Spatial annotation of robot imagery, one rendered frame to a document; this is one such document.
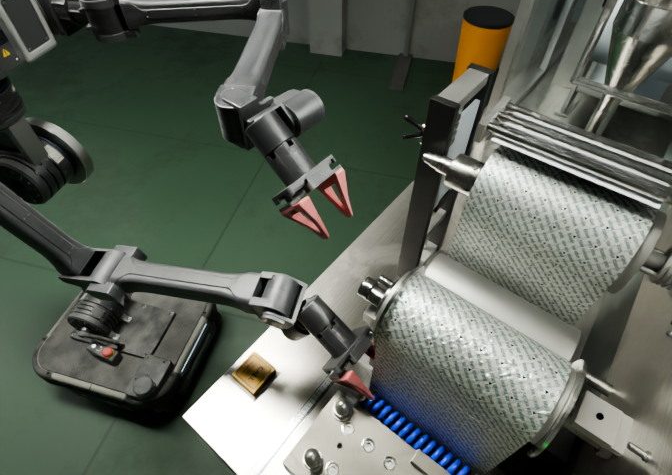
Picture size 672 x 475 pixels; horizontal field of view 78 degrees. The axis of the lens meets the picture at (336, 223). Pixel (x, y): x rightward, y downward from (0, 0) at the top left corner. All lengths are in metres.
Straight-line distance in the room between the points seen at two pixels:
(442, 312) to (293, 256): 1.74
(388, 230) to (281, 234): 1.25
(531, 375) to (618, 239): 0.23
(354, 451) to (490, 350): 0.33
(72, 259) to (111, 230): 1.77
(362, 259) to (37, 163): 0.84
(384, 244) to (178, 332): 1.04
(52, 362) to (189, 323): 0.53
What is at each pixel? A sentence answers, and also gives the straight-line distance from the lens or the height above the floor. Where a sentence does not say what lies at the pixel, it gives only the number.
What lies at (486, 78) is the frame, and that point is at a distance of 0.86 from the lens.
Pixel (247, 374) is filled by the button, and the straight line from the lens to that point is 1.00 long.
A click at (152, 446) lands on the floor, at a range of 2.02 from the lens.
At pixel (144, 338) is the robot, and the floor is 0.26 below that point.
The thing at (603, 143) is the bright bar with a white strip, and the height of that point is 1.45.
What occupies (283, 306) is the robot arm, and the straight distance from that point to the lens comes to 0.72.
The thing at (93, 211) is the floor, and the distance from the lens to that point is 2.90.
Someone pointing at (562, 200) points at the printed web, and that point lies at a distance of 0.69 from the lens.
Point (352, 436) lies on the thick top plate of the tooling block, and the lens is 0.83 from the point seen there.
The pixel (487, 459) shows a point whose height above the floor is 1.10.
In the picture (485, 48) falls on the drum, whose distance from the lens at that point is 3.48.
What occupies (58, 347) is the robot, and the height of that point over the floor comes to 0.24.
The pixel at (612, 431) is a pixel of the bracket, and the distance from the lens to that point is 0.66.
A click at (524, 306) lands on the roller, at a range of 0.76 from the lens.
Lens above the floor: 1.83
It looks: 49 degrees down
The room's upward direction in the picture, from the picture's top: straight up
